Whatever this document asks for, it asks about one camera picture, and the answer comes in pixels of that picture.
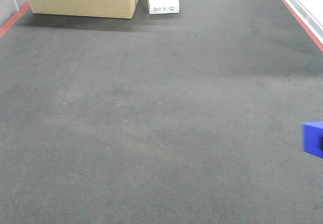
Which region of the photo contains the blue plastic block part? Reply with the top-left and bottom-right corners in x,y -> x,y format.
302,121 -> 323,158

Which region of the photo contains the conveyor right side rail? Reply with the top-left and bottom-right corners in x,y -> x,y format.
282,0 -> 322,50

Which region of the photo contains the conveyor rail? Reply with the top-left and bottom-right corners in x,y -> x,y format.
282,0 -> 322,50
0,2 -> 30,37

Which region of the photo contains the conveyor left side rail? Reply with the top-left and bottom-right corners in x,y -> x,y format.
0,2 -> 30,37

